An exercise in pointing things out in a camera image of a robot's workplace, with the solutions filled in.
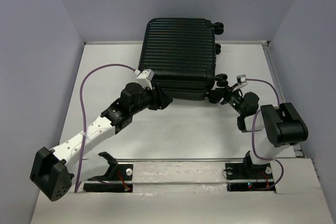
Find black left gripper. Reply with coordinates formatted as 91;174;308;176
130;84;173;115

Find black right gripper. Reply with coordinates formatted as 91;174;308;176
208;83;245;115

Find black hard-shell suitcase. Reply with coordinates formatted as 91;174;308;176
138;18;228;101

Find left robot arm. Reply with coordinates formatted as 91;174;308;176
30;82;173;201

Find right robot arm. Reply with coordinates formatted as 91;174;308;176
208;87;308;180

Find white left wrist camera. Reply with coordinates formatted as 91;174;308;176
137;69;154;90

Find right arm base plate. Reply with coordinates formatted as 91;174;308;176
222;163;276;192

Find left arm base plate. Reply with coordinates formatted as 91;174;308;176
82;163;134;193

